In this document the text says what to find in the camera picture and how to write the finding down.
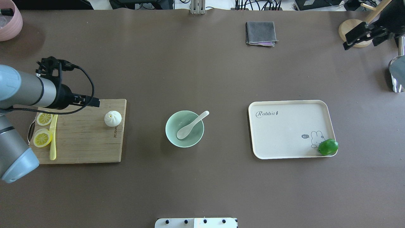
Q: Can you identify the green lime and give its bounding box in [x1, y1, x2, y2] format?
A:
[318, 139, 339, 156]

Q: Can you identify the pink bowl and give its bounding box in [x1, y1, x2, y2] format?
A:
[0, 0, 23, 41]

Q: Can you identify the beige rabbit tray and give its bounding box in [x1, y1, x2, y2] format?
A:
[248, 100, 335, 159]

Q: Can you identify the metal scoop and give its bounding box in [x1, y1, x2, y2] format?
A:
[389, 36, 405, 93]

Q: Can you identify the wooden mug tree stand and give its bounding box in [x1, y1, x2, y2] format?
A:
[338, 0, 391, 48]

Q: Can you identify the white steamed bun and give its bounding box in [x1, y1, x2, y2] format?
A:
[104, 110, 122, 127]

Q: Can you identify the upper lemon slice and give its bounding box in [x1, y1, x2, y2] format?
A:
[36, 113, 54, 126]

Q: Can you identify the lemon slice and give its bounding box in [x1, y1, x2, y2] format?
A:
[36, 113, 54, 126]
[32, 129, 53, 148]

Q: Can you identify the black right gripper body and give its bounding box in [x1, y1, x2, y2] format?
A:
[343, 22, 395, 50]

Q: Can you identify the grey folded cloth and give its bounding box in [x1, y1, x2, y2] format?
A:
[246, 21, 278, 47]

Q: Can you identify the white ceramic spoon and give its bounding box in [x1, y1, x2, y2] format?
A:
[176, 110, 209, 140]

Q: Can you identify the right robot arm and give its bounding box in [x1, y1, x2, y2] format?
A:
[343, 0, 405, 50]

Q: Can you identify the wooden cutting board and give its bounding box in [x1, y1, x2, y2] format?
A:
[30, 99, 127, 164]

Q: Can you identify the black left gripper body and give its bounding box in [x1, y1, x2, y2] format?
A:
[55, 84, 75, 110]

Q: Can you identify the yellow plastic knife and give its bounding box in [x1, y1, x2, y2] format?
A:
[49, 115, 58, 161]

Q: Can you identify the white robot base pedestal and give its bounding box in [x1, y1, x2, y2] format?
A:
[155, 217, 238, 228]

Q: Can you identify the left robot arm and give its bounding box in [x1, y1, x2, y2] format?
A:
[0, 57, 100, 183]

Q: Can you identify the aluminium frame post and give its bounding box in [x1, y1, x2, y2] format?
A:
[190, 0, 206, 15]

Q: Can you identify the lower lemon slice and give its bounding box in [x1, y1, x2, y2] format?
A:
[32, 129, 53, 148]

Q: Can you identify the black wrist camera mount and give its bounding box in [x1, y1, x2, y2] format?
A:
[35, 56, 78, 85]

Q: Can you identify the light green bowl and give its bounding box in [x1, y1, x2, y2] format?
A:
[165, 110, 204, 148]

